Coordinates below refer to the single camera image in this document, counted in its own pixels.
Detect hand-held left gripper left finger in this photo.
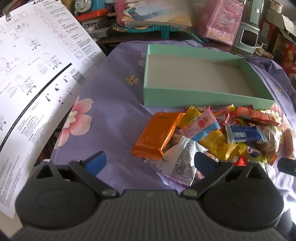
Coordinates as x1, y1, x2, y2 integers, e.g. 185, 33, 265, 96
30, 151, 118, 198

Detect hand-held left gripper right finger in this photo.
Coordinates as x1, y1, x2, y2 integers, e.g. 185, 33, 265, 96
180, 152, 269, 198

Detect black white printed box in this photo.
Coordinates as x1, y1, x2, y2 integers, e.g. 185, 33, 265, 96
82, 20, 111, 37

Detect blue white snack packet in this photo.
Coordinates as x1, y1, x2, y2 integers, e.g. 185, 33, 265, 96
225, 125, 269, 144

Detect purple floral blanket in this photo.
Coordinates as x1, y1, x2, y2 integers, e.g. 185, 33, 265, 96
32, 39, 296, 209

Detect mint green cardboard box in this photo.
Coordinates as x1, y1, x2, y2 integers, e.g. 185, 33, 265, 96
143, 44, 276, 109

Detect drawing mat toy box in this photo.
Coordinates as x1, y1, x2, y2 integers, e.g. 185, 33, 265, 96
116, 0, 192, 27

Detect red yellow candy packet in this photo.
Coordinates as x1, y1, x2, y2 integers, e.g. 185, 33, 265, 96
213, 104, 238, 123

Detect red orange snack packet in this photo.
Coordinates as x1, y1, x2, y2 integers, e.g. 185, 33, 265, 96
237, 105, 280, 127

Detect red cookie tin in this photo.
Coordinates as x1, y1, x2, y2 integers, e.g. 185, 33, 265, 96
281, 42, 296, 75

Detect yellow mango snack packet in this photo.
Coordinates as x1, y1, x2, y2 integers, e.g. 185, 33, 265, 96
199, 130, 241, 161

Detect yellow green candy packet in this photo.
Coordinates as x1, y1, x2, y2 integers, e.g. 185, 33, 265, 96
177, 105, 201, 129

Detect blue toy train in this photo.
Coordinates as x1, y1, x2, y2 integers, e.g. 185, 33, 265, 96
74, 0, 109, 21

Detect pink candy packet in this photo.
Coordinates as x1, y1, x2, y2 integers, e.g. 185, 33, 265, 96
178, 108, 221, 142

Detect teal toy track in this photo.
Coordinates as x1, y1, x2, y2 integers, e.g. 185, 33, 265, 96
112, 22, 208, 44

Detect white instruction sheet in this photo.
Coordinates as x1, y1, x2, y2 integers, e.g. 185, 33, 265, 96
0, 0, 108, 219

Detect clear purple snack packet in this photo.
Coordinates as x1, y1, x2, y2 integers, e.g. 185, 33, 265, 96
143, 136, 208, 186

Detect pink gift bag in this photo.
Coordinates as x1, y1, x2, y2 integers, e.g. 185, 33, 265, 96
199, 0, 244, 47

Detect mint green blender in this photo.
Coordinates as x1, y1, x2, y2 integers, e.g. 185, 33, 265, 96
233, 0, 264, 55

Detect beige cloth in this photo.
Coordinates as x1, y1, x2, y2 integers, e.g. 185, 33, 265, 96
253, 45, 274, 58

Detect yellow purple snack packet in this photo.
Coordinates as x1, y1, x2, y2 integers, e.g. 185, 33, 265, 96
240, 144, 271, 165

